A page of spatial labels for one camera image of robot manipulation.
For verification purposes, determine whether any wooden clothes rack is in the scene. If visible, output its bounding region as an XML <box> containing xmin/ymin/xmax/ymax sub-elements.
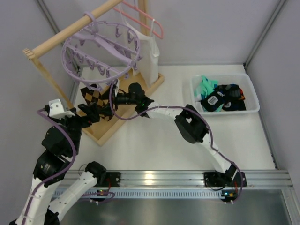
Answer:
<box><xmin>23</xmin><ymin>15</ymin><xmax>165</xmax><ymax>146</ymax></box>

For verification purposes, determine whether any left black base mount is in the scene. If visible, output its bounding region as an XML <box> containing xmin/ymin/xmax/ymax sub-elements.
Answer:
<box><xmin>102</xmin><ymin>172</ymin><xmax>121</xmax><ymax>188</ymax></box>

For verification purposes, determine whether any mint green sock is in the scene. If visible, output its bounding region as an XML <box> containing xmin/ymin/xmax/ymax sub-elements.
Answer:
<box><xmin>203</xmin><ymin>104</ymin><xmax>224</xmax><ymax>112</ymax></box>
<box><xmin>194</xmin><ymin>75</ymin><xmax>219</xmax><ymax>101</ymax></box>

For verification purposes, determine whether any white plastic basket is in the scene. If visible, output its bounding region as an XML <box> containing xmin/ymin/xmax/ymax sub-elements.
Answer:
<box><xmin>189</xmin><ymin>73</ymin><xmax>260</xmax><ymax>116</ymax></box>

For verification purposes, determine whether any white garment on hanger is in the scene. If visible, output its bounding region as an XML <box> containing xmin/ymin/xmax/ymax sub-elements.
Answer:
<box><xmin>121</xmin><ymin>16</ymin><xmax>160</xmax><ymax>88</ymax></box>

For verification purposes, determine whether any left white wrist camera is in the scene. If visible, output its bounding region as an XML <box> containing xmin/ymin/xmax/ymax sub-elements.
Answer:
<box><xmin>48</xmin><ymin>99</ymin><xmax>75</xmax><ymax>120</ymax></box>

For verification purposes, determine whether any black blue sock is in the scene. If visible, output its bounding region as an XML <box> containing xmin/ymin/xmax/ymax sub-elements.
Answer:
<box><xmin>201</xmin><ymin>91</ymin><xmax>225</xmax><ymax>107</ymax></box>

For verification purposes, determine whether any grey slotted cable duct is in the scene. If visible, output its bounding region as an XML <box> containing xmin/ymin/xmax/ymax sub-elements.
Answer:
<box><xmin>83</xmin><ymin>188</ymin><xmax>234</xmax><ymax>199</ymax></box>

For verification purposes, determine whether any purple round clip hanger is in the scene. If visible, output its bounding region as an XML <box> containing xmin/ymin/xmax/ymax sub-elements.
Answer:
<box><xmin>61</xmin><ymin>12</ymin><xmax>141</xmax><ymax>91</ymax></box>

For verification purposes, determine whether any black tan argyle sock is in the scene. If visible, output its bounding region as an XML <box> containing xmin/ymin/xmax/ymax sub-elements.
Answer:
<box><xmin>80</xmin><ymin>87</ymin><xmax>114</xmax><ymax>121</ymax></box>

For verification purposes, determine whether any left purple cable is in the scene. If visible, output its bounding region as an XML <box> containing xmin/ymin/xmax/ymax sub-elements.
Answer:
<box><xmin>22</xmin><ymin>108</ymin><xmax>115</xmax><ymax>225</ymax></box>

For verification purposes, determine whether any black sock with grey patches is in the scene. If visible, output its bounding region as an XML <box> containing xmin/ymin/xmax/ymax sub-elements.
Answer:
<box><xmin>222</xmin><ymin>100</ymin><xmax>246</xmax><ymax>112</ymax></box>

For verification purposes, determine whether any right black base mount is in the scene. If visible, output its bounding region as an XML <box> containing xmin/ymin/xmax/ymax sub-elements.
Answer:
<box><xmin>203</xmin><ymin>172</ymin><xmax>224</xmax><ymax>188</ymax></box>

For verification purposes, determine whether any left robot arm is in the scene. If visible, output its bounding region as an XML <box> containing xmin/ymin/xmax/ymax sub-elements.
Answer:
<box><xmin>10</xmin><ymin>99</ymin><xmax>106</xmax><ymax>225</ymax></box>

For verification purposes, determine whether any aluminium mounting rail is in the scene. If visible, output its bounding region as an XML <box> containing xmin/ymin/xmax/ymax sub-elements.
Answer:
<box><xmin>63</xmin><ymin>169</ymin><xmax>293</xmax><ymax>189</ymax></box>

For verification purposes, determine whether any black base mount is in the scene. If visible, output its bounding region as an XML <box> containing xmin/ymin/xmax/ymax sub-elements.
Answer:
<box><xmin>102</xmin><ymin>172</ymin><xmax>121</xmax><ymax>188</ymax></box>
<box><xmin>203</xmin><ymin>172</ymin><xmax>224</xmax><ymax>188</ymax></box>

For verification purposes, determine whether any pink clothes hanger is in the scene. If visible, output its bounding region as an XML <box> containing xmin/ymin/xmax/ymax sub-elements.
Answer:
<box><xmin>113</xmin><ymin>0</ymin><xmax>164</xmax><ymax>40</ymax></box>

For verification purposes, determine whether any black red yellow argyle sock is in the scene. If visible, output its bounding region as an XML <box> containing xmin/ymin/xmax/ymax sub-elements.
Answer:
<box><xmin>238</xmin><ymin>89</ymin><xmax>246</xmax><ymax>101</ymax></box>

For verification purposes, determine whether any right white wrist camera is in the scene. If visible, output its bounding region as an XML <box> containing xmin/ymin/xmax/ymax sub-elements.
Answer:
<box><xmin>112</xmin><ymin>79</ymin><xmax>120</xmax><ymax>97</ymax></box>

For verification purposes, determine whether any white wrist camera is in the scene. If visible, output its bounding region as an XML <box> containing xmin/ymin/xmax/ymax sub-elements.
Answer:
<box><xmin>112</xmin><ymin>79</ymin><xmax>120</xmax><ymax>97</ymax></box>
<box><xmin>48</xmin><ymin>99</ymin><xmax>75</xmax><ymax>120</ymax></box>

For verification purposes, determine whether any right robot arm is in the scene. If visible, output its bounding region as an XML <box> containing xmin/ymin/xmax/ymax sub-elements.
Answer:
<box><xmin>109</xmin><ymin>82</ymin><xmax>246</xmax><ymax>190</ymax></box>

